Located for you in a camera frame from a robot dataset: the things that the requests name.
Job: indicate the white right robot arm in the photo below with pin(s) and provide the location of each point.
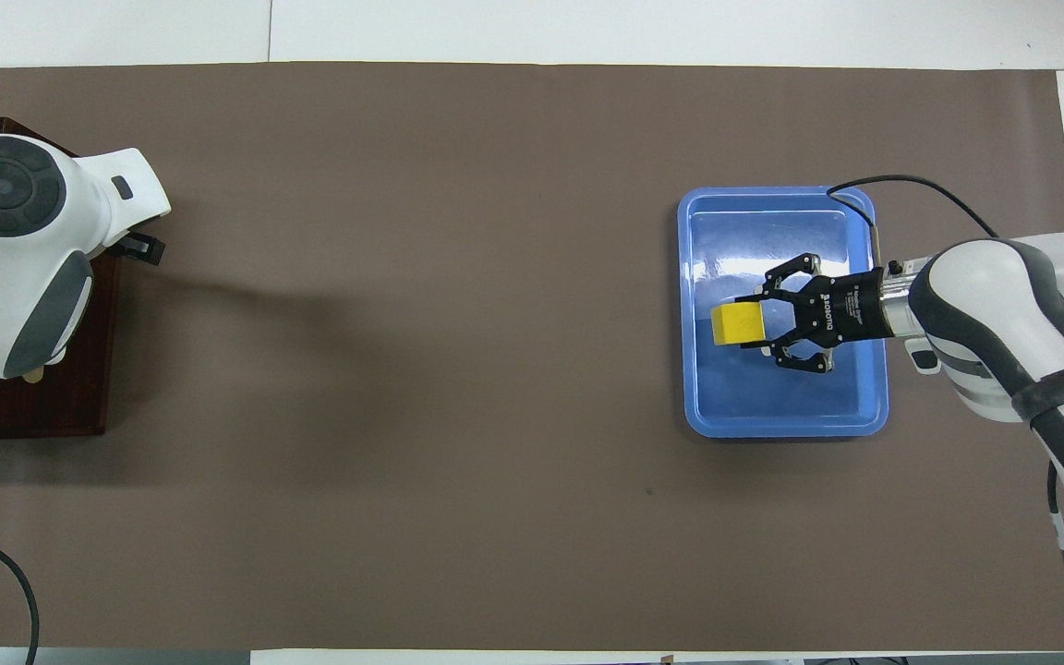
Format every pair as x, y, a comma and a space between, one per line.
994, 323

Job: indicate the brown paper table mat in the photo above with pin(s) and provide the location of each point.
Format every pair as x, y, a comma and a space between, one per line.
449, 369

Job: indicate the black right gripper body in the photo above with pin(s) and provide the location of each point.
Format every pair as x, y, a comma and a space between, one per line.
841, 309

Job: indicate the blue plastic tray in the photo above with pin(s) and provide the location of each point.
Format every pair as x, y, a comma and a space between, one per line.
772, 397

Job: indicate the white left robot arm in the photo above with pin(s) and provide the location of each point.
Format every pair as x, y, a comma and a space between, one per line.
15, 259

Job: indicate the yellow cube block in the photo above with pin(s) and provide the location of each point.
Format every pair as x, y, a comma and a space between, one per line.
737, 324

